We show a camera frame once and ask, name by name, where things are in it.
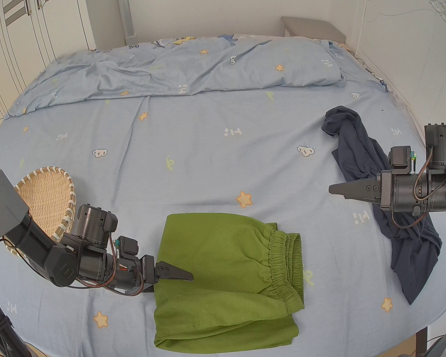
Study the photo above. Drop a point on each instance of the green shorts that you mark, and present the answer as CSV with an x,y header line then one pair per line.
x,y
215,258

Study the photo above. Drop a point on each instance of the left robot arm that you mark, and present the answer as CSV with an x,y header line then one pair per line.
x,y
22,236

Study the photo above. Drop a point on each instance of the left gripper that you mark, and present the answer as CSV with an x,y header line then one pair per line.
x,y
93,266

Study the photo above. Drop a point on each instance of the white wardrobe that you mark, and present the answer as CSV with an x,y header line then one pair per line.
x,y
22,32

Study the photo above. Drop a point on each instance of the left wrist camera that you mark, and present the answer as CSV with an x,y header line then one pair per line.
x,y
128,247

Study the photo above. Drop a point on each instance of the grey wall pipe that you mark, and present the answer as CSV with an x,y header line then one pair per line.
x,y
124,9

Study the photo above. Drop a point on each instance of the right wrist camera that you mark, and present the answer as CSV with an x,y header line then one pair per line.
x,y
399,158

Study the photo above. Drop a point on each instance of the bed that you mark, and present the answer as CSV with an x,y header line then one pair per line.
x,y
208,143

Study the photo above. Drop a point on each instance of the dark blue garment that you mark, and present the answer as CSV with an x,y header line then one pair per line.
x,y
356,151

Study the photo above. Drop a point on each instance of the pale blue quilt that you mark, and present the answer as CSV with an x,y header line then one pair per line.
x,y
208,69

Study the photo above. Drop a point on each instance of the grey bedside table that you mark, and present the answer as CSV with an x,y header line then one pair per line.
x,y
308,26

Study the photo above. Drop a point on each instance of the round woven basket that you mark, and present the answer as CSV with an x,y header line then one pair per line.
x,y
44,199

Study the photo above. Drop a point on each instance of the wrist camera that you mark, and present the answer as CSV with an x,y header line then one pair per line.
x,y
128,247
399,158

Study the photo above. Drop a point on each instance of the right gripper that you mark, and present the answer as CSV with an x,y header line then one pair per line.
x,y
403,193

